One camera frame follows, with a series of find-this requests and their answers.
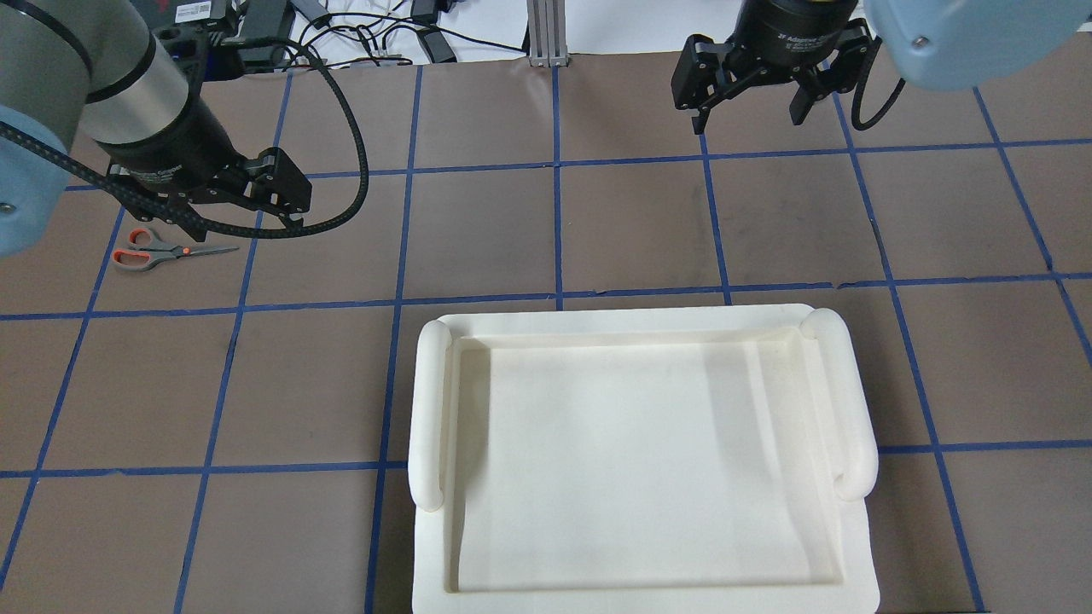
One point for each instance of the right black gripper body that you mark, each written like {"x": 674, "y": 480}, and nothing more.
{"x": 789, "y": 27}

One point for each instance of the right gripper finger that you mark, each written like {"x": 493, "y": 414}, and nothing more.
{"x": 708, "y": 73}
{"x": 855, "y": 54}

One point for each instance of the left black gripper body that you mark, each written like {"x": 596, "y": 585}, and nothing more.
{"x": 177, "y": 156}

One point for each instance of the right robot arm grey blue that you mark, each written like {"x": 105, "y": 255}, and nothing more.
{"x": 955, "y": 45}

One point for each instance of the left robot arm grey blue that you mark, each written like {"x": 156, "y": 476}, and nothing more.
{"x": 110, "y": 92}

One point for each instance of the black power adapter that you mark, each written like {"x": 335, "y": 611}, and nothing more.
{"x": 436, "y": 46}

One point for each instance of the white plastic tray box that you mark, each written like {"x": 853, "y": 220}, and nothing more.
{"x": 686, "y": 460}

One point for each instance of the aluminium frame post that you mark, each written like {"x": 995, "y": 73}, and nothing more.
{"x": 546, "y": 34}

